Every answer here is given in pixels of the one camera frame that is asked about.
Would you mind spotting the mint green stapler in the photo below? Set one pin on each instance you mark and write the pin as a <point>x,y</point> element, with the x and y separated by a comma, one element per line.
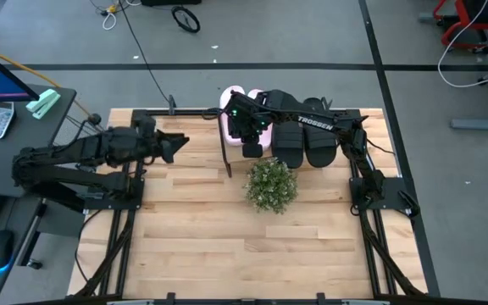
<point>42,103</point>

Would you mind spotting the green plant in black pot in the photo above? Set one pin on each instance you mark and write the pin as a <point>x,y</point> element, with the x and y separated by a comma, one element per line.
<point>271,186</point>

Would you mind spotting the black computer mouse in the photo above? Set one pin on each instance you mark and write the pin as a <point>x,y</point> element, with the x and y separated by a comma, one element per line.
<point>0,249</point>

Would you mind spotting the black round knob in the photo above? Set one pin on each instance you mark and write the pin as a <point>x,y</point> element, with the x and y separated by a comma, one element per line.
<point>94,119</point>

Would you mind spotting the black rubber slide sandal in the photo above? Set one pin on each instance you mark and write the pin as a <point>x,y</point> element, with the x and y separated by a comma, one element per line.
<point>288,146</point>
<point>320,148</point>

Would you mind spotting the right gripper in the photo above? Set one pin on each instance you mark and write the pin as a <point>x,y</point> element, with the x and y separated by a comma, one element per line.
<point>246,118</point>

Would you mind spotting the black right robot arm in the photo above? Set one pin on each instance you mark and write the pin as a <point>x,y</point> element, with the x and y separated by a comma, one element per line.
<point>316,123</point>

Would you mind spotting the red and black cart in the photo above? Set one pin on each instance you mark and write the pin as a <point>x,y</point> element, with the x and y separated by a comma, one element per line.
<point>483,10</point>

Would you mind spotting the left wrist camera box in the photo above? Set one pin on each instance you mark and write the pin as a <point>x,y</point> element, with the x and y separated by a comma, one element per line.
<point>168,156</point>

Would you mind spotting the pink rubber slide sandal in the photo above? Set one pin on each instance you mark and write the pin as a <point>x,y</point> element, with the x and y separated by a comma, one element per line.
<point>229,95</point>
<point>254,92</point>

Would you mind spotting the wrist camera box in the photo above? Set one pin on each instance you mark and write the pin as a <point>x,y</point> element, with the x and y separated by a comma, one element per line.
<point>252,150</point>
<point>168,156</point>

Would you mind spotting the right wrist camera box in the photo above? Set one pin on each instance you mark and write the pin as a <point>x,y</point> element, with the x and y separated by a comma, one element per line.
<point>252,150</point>

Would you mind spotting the black metal table frame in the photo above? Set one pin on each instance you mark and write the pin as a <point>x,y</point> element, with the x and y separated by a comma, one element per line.
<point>139,114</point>

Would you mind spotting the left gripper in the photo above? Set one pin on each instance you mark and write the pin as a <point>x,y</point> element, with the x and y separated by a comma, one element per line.
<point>147,142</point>

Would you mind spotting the grey metal stand base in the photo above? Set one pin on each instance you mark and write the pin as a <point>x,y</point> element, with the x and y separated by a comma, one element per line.
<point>481,124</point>

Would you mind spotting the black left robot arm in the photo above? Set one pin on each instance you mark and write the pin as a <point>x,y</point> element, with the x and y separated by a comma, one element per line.
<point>79,148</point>

